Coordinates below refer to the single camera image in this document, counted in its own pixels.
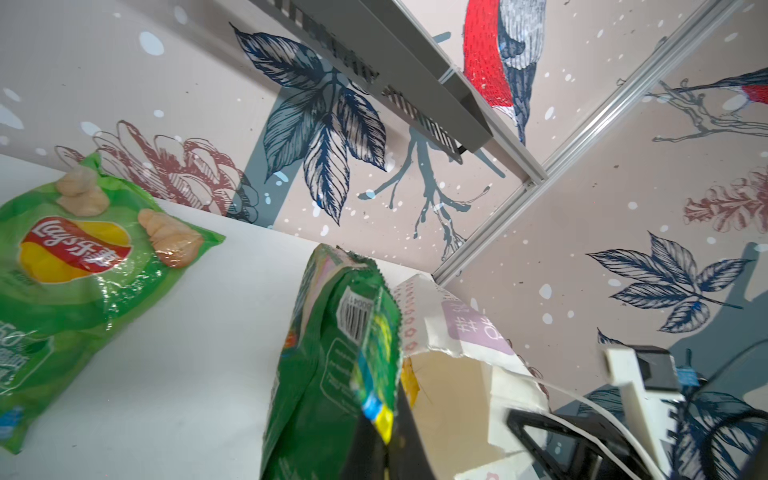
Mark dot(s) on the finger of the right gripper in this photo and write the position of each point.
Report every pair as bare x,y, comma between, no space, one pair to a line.
573,447

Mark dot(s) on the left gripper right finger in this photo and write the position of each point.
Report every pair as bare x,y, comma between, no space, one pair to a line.
409,459

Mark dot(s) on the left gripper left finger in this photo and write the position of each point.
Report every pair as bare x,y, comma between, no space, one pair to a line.
367,458

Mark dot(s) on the green fruit candy packet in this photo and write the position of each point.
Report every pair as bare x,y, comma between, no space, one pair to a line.
338,370

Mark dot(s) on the white printed paper bag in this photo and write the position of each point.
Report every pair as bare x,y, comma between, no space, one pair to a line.
469,378

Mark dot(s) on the green Lays chips packet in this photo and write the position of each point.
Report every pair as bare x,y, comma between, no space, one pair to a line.
81,258

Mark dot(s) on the yellow snack packet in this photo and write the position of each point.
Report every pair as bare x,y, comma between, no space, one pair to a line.
409,382

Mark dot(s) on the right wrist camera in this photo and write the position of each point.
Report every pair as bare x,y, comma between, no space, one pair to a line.
651,394

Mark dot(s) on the horizontal aluminium frame bar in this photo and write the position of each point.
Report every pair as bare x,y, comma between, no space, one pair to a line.
484,103

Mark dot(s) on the black hanging wire basket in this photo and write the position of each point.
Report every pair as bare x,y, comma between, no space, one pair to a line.
381,48

